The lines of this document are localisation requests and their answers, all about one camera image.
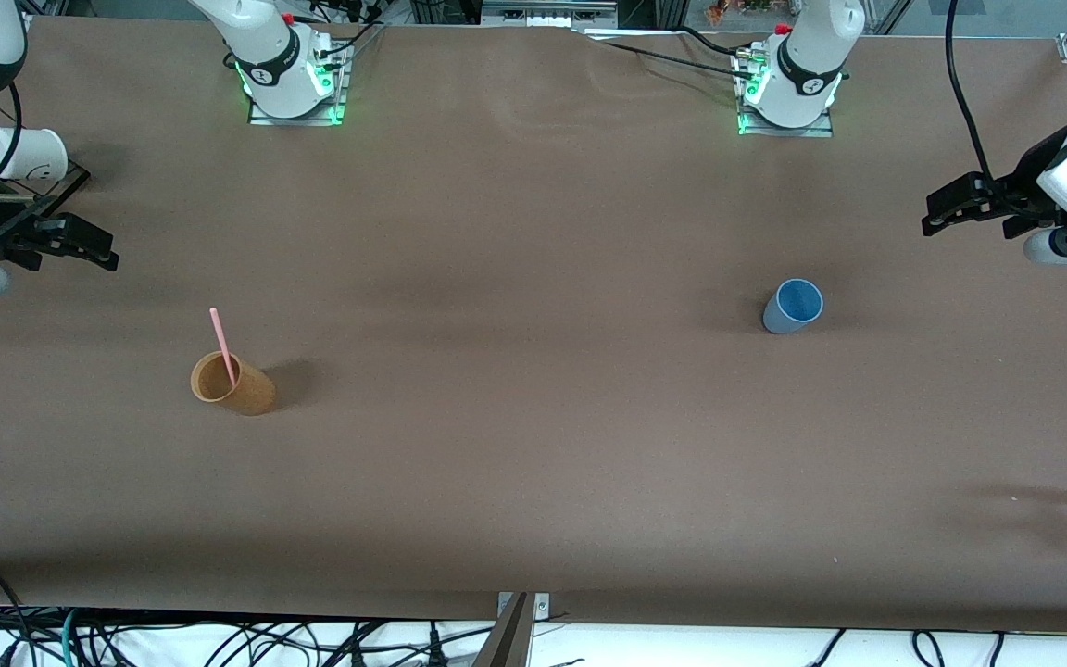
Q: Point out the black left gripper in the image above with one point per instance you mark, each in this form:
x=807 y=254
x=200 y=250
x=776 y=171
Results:
x=1021 y=191

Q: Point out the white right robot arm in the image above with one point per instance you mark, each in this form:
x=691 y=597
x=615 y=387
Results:
x=279 y=65

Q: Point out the blue plastic cup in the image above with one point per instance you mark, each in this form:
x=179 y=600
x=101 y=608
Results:
x=779 y=320

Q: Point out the white smiley paper cup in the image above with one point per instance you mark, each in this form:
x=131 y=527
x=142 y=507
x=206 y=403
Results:
x=33 y=153

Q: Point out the pink straw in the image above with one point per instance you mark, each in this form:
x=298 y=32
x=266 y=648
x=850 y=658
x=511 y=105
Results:
x=220 y=338

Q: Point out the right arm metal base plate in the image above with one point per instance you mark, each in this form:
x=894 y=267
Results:
x=341 y=102

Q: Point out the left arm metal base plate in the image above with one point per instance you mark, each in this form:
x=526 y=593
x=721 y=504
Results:
x=793 y=132

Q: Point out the grey metal device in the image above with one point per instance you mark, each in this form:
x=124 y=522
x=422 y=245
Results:
x=543 y=14

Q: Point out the brown paper cup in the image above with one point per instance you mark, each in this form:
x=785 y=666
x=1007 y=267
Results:
x=251 y=394

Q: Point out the metal table edge bracket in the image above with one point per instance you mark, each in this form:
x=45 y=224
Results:
x=543 y=605

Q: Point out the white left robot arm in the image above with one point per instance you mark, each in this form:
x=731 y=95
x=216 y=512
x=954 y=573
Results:
x=807 y=56

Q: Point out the dark angled bar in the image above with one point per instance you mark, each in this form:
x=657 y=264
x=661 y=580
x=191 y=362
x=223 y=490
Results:
x=506 y=644

